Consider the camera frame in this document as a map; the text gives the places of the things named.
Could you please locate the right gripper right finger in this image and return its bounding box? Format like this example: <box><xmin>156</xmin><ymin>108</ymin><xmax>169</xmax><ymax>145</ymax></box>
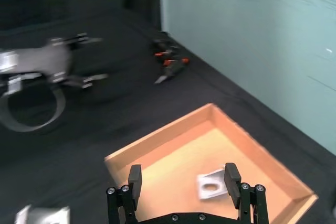
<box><xmin>224</xmin><ymin>162</ymin><xmax>270</xmax><ymax>224</ymax></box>

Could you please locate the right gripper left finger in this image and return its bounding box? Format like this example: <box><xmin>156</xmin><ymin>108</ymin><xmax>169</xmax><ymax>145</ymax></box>
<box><xmin>106</xmin><ymin>164</ymin><xmax>143</xmax><ymax>224</ymax></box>

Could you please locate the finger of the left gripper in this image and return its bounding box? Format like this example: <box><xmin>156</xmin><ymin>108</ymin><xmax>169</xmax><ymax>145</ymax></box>
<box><xmin>50</xmin><ymin>72</ymin><xmax>110</xmax><ymax>89</ymax></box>
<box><xmin>50</xmin><ymin>33</ymin><xmax>104</xmax><ymax>51</ymax></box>

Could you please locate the small white plastic piece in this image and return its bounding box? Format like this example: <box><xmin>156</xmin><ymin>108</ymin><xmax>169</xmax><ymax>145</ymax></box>
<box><xmin>196</xmin><ymin>166</ymin><xmax>227</xmax><ymax>201</ymax></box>

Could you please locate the black table cloth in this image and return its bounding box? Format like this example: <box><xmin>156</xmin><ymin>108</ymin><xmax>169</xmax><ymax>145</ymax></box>
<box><xmin>0</xmin><ymin>0</ymin><xmax>336</xmax><ymax>224</ymax></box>

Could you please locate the shallow brown cardboard tray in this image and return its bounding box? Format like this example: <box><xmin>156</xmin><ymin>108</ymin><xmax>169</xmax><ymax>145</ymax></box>
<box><xmin>104</xmin><ymin>102</ymin><xmax>320</xmax><ymax>224</ymax></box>

